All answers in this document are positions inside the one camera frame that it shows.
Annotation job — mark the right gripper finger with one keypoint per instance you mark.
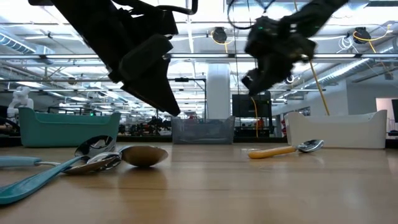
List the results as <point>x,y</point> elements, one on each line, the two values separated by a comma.
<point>267,77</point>

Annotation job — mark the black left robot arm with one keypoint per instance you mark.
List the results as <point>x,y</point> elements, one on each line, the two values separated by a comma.
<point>77,18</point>

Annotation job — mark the wooden-bowl spoon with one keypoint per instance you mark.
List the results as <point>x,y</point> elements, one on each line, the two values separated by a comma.
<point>144,155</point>

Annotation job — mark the white plastic bin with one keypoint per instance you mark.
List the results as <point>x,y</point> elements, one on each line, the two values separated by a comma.
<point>335,133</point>

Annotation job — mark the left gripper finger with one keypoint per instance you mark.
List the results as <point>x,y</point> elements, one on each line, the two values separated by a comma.
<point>149,68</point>

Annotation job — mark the teal plastic bin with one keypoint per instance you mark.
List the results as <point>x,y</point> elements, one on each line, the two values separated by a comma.
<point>62,133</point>

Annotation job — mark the white robot figure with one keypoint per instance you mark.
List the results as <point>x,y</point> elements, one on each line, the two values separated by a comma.
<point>20,98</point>

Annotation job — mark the white square pillar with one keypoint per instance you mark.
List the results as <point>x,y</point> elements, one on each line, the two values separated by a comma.
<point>217,93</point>

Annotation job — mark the grey translucent plastic bin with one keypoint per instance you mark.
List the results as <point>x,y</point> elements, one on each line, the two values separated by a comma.
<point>202,130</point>

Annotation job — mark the black monitor screen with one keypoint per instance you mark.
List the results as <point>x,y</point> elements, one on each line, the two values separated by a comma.
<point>248,107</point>

